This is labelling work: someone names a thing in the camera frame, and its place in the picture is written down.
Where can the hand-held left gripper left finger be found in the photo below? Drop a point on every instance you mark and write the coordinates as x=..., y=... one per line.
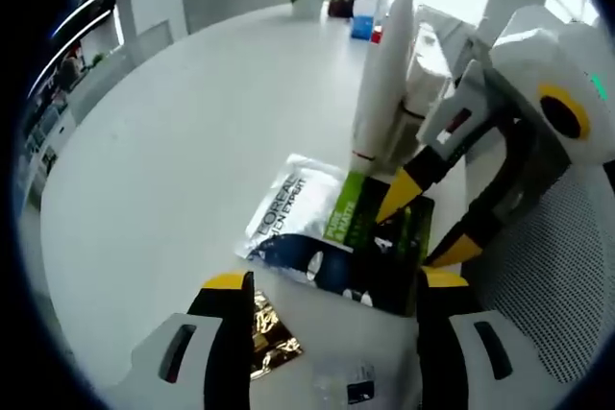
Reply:
x=230, y=347

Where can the white box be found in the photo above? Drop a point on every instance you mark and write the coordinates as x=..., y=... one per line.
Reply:
x=367, y=7

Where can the gold foil skincare sachet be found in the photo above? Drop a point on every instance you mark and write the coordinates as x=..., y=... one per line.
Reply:
x=271, y=333

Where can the dark red plant pot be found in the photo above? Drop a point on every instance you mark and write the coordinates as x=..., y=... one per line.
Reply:
x=343, y=6

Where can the ceiling light strips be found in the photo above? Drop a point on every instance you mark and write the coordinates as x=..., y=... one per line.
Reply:
x=86, y=2

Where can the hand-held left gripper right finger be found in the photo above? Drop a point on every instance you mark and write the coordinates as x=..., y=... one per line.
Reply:
x=435, y=357

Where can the white skincare tube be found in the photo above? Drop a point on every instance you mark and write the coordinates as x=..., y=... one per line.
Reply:
x=384, y=83

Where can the small clear skincare sachet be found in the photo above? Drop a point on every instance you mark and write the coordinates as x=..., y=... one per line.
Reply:
x=336, y=376

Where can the white mesh office chair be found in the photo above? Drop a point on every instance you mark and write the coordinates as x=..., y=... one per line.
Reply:
x=567, y=261

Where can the white skincare bottle clear cap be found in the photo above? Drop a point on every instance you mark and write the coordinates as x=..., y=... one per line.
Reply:
x=423, y=88

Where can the silver blue skincare sachet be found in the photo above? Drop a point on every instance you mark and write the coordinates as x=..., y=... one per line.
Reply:
x=288, y=199

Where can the green black skincare sachet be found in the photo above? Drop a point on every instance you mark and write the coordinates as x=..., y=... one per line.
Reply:
x=355, y=208

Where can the blue cup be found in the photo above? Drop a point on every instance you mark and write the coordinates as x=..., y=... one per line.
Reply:
x=361, y=28

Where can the red collar skincare pump bottle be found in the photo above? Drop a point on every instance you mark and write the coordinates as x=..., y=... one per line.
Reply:
x=376, y=36

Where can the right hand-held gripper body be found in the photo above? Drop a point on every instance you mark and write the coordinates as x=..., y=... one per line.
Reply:
x=543, y=55

